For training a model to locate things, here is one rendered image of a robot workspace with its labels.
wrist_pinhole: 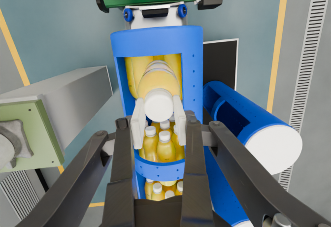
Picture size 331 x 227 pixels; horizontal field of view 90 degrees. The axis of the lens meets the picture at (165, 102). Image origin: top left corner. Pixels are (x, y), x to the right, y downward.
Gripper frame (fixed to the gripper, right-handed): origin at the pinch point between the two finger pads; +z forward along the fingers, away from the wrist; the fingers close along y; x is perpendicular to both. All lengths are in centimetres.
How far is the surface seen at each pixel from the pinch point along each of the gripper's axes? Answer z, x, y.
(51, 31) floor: 149, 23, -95
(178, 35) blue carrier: 26.5, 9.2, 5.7
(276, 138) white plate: 45, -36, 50
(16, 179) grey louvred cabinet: 116, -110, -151
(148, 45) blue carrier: 25.6, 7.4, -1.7
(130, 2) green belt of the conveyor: 60, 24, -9
